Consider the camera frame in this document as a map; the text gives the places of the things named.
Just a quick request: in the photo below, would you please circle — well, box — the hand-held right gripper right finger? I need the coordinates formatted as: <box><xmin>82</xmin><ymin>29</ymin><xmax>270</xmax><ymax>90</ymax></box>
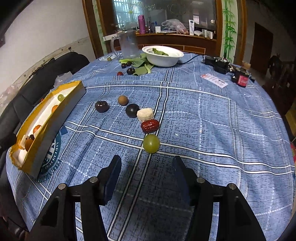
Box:
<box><xmin>172</xmin><ymin>156</ymin><xmax>266</xmax><ymax>241</ymax></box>

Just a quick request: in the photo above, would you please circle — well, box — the crumpled clear plastic bag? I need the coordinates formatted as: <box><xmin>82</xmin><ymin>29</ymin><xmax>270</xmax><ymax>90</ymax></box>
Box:
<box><xmin>54</xmin><ymin>71</ymin><xmax>73</xmax><ymax>87</ymax></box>

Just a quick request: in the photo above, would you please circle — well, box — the red date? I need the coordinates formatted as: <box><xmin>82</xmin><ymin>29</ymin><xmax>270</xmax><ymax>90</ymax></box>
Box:
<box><xmin>141</xmin><ymin>119</ymin><xmax>160</xmax><ymax>134</ymax></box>

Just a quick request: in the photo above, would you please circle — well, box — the dark figurine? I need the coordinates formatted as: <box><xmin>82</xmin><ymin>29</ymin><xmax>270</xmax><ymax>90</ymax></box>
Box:
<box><xmin>269</xmin><ymin>53</ymin><xmax>287</xmax><ymax>79</ymax></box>

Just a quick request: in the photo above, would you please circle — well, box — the wooden cabinet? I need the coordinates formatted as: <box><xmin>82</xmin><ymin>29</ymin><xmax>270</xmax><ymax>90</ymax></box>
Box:
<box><xmin>82</xmin><ymin>0</ymin><xmax>247</xmax><ymax>63</ymax></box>

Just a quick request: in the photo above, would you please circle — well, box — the bamboo painted panel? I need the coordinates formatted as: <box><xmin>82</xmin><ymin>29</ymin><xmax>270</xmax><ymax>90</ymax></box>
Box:
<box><xmin>221</xmin><ymin>0</ymin><xmax>238</xmax><ymax>63</ymax></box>

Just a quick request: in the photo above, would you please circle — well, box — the green leafy vegetable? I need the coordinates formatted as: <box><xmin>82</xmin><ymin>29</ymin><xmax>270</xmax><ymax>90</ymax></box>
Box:
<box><xmin>119</xmin><ymin>53</ymin><xmax>155</xmax><ymax>76</ymax></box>

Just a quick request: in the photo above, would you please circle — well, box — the brown wooden door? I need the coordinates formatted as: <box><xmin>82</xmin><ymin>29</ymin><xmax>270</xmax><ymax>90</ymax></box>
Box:
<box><xmin>253</xmin><ymin>22</ymin><xmax>274</xmax><ymax>75</ymax></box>

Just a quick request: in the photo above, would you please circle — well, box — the small white fibrous chunk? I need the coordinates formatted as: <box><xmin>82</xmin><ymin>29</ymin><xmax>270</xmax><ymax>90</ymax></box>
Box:
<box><xmin>137</xmin><ymin>108</ymin><xmax>154</xmax><ymax>122</ymax></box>

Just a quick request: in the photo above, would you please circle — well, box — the yellow cardboard box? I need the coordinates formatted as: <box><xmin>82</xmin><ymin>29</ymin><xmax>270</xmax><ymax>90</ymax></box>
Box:
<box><xmin>9</xmin><ymin>80</ymin><xmax>86</xmax><ymax>179</ymax></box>

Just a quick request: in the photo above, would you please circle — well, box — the black sofa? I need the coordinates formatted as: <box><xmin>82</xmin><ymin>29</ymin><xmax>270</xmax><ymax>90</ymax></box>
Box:
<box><xmin>0</xmin><ymin>52</ymin><xmax>90</xmax><ymax>149</ymax></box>

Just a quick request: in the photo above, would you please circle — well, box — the red and black device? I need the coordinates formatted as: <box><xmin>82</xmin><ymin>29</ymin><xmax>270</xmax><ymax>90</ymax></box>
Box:
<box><xmin>231</xmin><ymin>68</ymin><xmax>251</xmax><ymax>88</ymax></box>

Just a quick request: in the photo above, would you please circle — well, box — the black cable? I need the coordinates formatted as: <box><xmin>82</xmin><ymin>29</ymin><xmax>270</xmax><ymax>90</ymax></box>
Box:
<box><xmin>177</xmin><ymin>54</ymin><xmax>206</xmax><ymax>65</ymax></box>

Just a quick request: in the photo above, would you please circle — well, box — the clear plastic pitcher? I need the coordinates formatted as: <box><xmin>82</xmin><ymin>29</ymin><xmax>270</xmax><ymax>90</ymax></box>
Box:
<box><xmin>110</xmin><ymin>30</ymin><xmax>139</xmax><ymax>59</ymax></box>

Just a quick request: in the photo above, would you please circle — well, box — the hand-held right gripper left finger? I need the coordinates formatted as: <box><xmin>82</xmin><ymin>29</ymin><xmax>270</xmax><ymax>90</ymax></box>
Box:
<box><xmin>29</xmin><ymin>155</ymin><xmax>122</xmax><ymax>241</ymax></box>

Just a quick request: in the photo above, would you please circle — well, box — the white paper card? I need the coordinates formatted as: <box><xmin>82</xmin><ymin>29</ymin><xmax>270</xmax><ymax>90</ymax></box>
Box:
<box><xmin>200</xmin><ymin>73</ymin><xmax>228</xmax><ymax>88</ymax></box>

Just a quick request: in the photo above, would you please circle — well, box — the green vegetable leaf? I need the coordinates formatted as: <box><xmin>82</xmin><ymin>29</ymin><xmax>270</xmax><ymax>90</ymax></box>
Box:
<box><xmin>151</xmin><ymin>48</ymin><xmax>169</xmax><ymax>56</ymax></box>

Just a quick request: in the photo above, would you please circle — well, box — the white bowl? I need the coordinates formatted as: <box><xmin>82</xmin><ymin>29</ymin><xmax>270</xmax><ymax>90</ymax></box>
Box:
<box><xmin>142</xmin><ymin>46</ymin><xmax>185</xmax><ymax>67</ymax></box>

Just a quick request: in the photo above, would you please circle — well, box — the purple bottle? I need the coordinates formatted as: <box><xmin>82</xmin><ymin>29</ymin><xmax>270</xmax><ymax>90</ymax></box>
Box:
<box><xmin>138</xmin><ymin>15</ymin><xmax>146</xmax><ymax>35</ymax></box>

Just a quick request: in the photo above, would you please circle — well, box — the blue plaid tablecloth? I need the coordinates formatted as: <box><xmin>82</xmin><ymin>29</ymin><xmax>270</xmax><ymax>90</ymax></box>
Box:
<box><xmin>6</xmin><ymin>52</ymin><xmax>296</xmax><ymax>241</ymax></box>

